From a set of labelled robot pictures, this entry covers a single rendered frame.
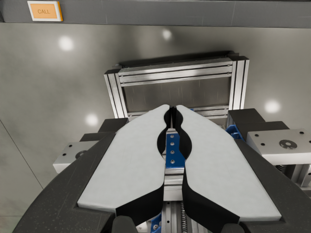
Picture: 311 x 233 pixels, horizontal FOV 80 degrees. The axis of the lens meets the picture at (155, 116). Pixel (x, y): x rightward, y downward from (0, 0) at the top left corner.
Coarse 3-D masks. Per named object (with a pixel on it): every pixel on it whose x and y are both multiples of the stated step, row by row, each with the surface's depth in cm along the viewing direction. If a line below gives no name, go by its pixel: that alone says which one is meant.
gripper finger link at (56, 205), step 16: (96, 144) 8; (80, 160) 7; (96, 160) 7; (64, 176) 7; (80, 176) 7; (48, 192) 6; (64, 192) 6; (80, 192) 6; (32, 208) 6; (48, 208) 6; (64, 208) 6; (80, 208) 6; (32, 224) 5; (48, 224) 5; (64, 224) 5; (80, 224) 5; (96, 224) 5
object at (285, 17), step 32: (0, 0) 33; (32, 0) 33; (64, 0) 32; (96, 0) 32; (128, 0) 32; (160, 0) 31; (192, 0) 31; (224, 0) 31; (256, 0) 31; (288, 0) 30
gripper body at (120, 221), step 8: (120, 216) 5; (128, 216) 5; (112, 224) 5; (120, 224) 5; (128, 224) 5; (232, 224) 5; (112, 232) 5; (120, 232) 5; (128, 232) 5; (136, 232) 5; (224, 232) 5; (232, 232) 5; (240, 232) 5
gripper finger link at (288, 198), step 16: (240, 144) 8; (256, 160) 8; (272, 176) 7; (272, 192) 6; (288, 192) 6; (304, 192) 6; (288, 208) 6; (304, 208) 6; (240, 224) 6; (256, 224) 5; (272, 224) 5; (288, 224) 5; (304, 224) 5
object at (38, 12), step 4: (32, 4) 32; (36, 4) 32; (40, 4) 32; (44, 4) 32; (48, 4) 32; (52, 4) 32; (32, 8) 32; (36, 8) 32; (40, 8) 32; (44, 8) 32; (48, 8) 32; (52, 8) 32; (60, 8) 33; (32, 12) 32; (36, 12) 32; (40, 12) 32; (44, 12) 32; (48, 12) 32; (52, 12) 32; (60, 12) 33; (36, 16) 33; (40, 16) 33; (44, 16) 33; (48, 16) 32; (52, 16) 32; (56, 16) 32; (60, 16) 33
